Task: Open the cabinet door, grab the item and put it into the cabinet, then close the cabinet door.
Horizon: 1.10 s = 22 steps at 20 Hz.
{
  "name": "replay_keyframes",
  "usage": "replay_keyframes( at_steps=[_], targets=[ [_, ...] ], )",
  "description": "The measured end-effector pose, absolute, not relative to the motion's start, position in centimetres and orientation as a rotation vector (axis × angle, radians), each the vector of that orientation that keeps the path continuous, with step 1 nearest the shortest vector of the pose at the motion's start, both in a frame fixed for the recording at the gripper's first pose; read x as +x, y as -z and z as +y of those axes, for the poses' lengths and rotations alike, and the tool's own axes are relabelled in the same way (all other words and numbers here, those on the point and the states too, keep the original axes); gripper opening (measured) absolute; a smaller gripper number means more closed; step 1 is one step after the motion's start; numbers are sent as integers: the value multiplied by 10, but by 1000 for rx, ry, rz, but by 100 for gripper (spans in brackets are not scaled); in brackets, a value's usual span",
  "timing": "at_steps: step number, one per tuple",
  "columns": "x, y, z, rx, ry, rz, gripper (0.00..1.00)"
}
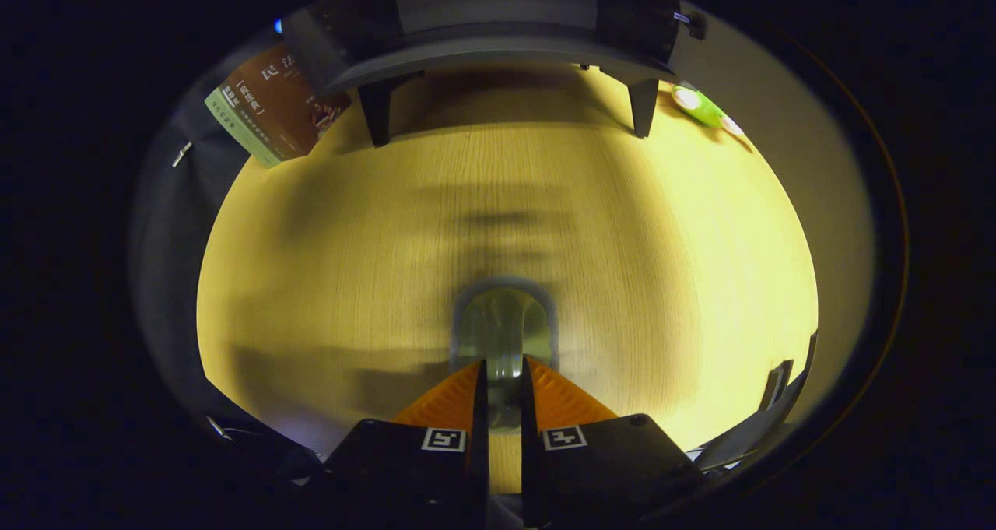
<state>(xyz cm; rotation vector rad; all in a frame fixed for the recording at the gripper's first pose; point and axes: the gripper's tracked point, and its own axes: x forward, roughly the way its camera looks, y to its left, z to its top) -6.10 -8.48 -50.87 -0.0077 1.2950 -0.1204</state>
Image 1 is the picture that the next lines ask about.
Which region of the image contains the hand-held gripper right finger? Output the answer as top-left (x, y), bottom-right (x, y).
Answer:
top-left (520, 356), bottom-right (701, 527)

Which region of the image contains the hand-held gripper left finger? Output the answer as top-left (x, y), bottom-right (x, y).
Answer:
top-left (323, 359), bottom-right (489, 515)

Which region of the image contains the small greenish glass container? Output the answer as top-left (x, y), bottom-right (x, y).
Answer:
top-left (451, 277), bottom-right (558, 431)

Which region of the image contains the black backdrop cloth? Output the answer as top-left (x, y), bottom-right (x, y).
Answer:
top-left (128, 32), bottom-right (328, 476)

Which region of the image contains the white and green plush toy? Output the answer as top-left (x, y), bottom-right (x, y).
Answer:
top-left (669, 82), bottom-right (746, 138)

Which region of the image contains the brown book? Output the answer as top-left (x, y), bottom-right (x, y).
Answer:
top-left (220, 44), bottom-right (352, 161)

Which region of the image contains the green book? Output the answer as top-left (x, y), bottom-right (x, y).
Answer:
top-left (204, 79), bottom-right (285, 169)

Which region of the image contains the grey cabinet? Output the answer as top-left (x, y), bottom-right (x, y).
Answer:
top-left (282, 0), bottom-right (707, 148)

